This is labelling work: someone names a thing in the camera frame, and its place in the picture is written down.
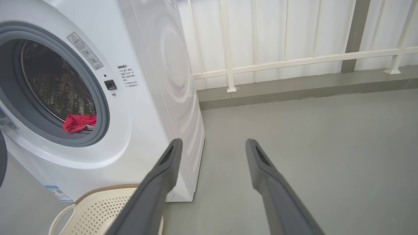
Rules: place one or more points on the grey rubber door gasket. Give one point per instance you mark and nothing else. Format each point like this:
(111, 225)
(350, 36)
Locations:
(98, 107)

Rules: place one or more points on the blue energy label sticker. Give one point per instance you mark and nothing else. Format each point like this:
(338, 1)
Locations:
(58, 194)

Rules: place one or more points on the red and white jersey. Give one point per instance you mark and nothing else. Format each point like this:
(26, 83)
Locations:
(76, 123)

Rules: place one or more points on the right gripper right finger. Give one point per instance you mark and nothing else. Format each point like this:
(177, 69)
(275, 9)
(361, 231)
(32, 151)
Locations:
(281, 205)

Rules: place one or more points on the white front-load washing machine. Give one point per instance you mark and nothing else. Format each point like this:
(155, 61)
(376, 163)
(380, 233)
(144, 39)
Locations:
(156, 81)

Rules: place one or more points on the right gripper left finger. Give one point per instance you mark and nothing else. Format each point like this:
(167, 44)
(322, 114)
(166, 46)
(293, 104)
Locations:
(150, 202)

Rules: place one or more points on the grey warning sticker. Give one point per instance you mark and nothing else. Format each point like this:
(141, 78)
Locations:
(85, 50)

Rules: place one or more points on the cream perforated laundry basket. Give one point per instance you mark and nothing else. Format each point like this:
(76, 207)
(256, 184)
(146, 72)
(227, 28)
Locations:
(98, 212)

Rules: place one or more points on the stainless steel washing machine drum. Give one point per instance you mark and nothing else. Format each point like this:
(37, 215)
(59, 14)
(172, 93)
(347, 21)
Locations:
(55, 85)

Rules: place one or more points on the white metal railing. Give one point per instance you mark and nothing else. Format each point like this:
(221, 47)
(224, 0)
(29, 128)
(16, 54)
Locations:
(294, 62)

